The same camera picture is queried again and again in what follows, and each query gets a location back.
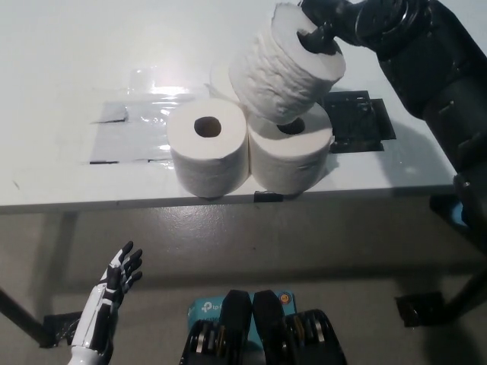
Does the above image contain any teal tp-link box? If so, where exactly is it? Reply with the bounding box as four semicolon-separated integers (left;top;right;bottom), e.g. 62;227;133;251
186;290;298;335

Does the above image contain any black table leg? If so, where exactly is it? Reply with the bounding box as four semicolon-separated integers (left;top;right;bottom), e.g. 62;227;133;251
448;265;487;309
0;284;50;349

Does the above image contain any smooth white toilet paper roll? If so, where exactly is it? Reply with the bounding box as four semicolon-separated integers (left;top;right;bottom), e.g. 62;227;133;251
247;100;335;192
166;98;248;198
208;56;244;111

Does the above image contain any black and blue object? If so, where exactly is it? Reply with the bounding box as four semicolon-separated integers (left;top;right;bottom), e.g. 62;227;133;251
429;193;469;229

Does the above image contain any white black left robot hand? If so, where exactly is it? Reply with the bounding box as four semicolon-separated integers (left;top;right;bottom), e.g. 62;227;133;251
70;240;144;349

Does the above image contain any grey tape patch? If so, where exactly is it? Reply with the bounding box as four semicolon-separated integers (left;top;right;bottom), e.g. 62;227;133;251
90;101;178;165

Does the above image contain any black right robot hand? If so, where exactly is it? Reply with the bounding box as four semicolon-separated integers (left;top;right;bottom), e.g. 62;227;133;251
298;0;361;54

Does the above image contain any small black tape strip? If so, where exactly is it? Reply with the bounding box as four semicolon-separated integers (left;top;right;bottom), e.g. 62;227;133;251
253;191;285;203

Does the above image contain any large black tape patch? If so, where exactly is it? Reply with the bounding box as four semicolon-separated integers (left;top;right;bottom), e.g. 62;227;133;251
322;90;397;154

